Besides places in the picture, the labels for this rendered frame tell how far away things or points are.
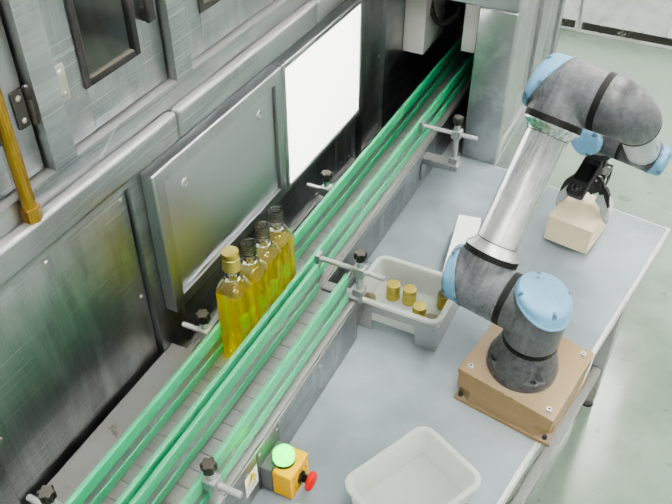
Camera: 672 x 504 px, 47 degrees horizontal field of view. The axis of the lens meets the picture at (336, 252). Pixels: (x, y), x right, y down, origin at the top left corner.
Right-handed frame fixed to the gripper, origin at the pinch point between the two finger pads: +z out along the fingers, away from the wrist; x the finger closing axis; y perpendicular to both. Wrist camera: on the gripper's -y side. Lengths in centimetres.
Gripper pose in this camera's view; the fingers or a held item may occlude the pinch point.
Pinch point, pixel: (579, 215)
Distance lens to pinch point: 220.8
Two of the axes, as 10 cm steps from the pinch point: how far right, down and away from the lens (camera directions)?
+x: -8.1, -3.8, 4.4
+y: 5.8, -5.2, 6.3
